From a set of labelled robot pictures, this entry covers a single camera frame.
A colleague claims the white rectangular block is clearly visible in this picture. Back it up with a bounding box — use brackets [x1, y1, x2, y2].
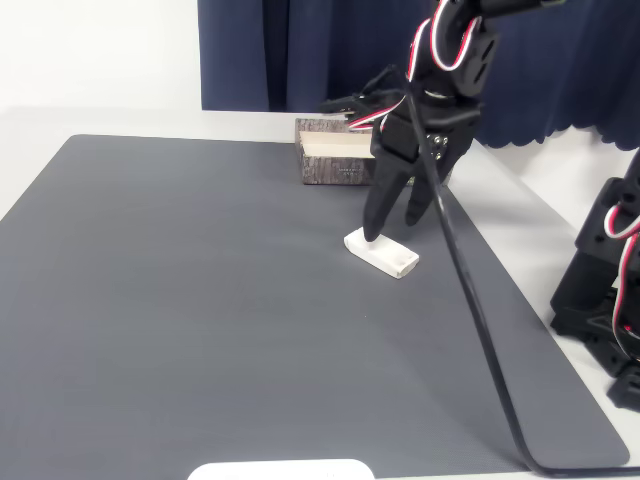
[343, 227, 420, 281]

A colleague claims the bark-print cardboard box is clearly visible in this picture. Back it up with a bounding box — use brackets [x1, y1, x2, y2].
[294, 117, 454, 188]

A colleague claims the dark blue curtain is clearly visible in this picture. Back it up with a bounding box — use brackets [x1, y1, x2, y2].
[196, 0, 640, 151]

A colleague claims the grey textured desk mat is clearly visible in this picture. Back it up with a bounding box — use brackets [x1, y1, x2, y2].
[0, 133, 631, 480]

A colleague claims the white rounded device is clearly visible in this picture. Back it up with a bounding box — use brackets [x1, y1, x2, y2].
[187, 458, 376, 480]

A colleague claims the red white black servo wire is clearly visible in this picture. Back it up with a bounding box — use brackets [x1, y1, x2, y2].
[602, 197, 640, 362]
[346, 0, 482, 132]

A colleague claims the black gripper camera mount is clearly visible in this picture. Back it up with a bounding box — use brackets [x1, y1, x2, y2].
[318, 63, 407, 132]

